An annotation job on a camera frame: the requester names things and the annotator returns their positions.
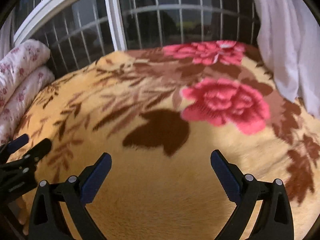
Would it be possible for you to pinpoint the white sheer curtain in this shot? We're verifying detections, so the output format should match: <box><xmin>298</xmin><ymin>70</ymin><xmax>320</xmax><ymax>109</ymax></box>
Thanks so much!
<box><xmin>254</xmin><ymin>0</ymin><xmax>319</xmax><ymax>118</ymax></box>

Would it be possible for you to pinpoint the yellow floral fleece blanket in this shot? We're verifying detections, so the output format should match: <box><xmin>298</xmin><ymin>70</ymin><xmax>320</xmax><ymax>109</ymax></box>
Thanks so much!
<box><xmin>10</xmin><ymin>41</ymin><xmax>319</xmax><ymax>239</ymax></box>

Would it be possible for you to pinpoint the folded floral white quilt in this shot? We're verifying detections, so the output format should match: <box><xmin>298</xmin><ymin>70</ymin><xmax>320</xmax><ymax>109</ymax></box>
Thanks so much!
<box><xmin>1</xmin><ymin>39</ymin><xmax>55</xmax><ymax>144</ymax></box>

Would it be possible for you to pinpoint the white window frame with bars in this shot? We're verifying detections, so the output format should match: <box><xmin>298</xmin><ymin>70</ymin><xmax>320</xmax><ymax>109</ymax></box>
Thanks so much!
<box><xmin>14</xmin><ymin>0</ymin><xmax>260</xmax><ymax>76</ymax></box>

